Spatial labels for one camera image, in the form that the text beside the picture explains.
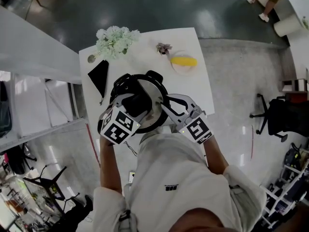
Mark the small dried flower ornament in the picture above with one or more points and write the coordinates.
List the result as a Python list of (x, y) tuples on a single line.
[(164, 48)]

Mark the white metal shelf rack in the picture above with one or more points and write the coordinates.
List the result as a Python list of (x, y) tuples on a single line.
[(36, 105)]

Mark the white cylindrical bin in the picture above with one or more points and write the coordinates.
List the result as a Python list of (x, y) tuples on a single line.
[(288, 25)]

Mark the white storage rack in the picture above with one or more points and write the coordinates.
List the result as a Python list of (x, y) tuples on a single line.
[(287, 192)]

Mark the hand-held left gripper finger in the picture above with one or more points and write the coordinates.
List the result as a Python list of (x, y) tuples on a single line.
[(122, 100), (147, 115)]

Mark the black pressure cooker pot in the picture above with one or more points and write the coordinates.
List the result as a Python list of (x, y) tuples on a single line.
[(154, 75)]

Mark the round grey coaster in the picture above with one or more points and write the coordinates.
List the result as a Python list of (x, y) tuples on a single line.
[(91, 59)]

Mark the person's white shirt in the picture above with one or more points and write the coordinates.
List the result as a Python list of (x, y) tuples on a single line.
[(181, 178)]

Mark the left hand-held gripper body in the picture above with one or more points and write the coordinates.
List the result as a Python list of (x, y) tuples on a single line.
[(118, 127)]

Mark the silver black cooker lid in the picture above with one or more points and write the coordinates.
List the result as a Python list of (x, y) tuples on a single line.
[(150, 91)]

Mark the person's left forearm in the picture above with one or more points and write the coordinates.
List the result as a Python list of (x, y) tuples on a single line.
[(111, 168)]

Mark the person's grey trousers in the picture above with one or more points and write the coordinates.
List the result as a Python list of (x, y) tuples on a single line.
[(166, 130)]

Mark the yellow corn cob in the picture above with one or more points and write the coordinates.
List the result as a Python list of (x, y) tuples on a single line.
[(183, 62)]

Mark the white flower bouquet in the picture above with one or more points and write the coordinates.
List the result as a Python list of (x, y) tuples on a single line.
[(116, 41)]

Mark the dark kitchen appliance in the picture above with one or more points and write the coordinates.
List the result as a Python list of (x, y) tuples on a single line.
[(4, 112)]

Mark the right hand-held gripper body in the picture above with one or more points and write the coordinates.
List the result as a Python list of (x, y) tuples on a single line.
[(198, 129)]

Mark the black office chair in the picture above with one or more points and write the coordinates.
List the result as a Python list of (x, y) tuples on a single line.
[(19, 158), (287, 117)]

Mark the white table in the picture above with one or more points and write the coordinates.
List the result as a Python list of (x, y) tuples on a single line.
[(144, 49)]

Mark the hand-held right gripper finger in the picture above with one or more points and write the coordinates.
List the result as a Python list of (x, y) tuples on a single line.
[(172, 117), (189, 101)]

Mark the black cloth pouch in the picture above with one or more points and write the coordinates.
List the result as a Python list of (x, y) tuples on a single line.
[(99, 76)]

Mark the person's right forearm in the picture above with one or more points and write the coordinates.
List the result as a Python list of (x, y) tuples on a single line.
[(216, 157)]

